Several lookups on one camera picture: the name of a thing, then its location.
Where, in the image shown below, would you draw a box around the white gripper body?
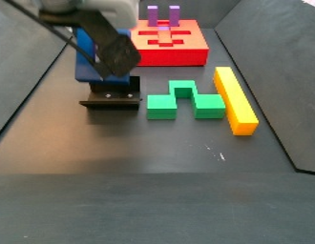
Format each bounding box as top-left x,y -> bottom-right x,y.
39,0 -> 141,29

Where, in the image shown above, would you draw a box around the blue U-shaped block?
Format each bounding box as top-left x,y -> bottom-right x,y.
75,29 -> 130,85

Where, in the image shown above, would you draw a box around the purple U-shaped block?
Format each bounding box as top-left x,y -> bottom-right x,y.
147,5 -> 181,30

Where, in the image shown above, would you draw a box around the red slotted base block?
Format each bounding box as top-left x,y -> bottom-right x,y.
131,19 -> 209,67

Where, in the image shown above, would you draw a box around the green stepped block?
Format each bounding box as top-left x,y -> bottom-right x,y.
146,80 -> 225,119

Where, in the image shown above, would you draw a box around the yellow long bar block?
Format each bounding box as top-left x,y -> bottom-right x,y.
213,67 -> 259,136

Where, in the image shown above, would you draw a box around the black cable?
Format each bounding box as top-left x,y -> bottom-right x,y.
4,0 -> 106,77

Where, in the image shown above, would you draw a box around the black angle bracket fixture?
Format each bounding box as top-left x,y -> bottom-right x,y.
80,76 -> 142,110

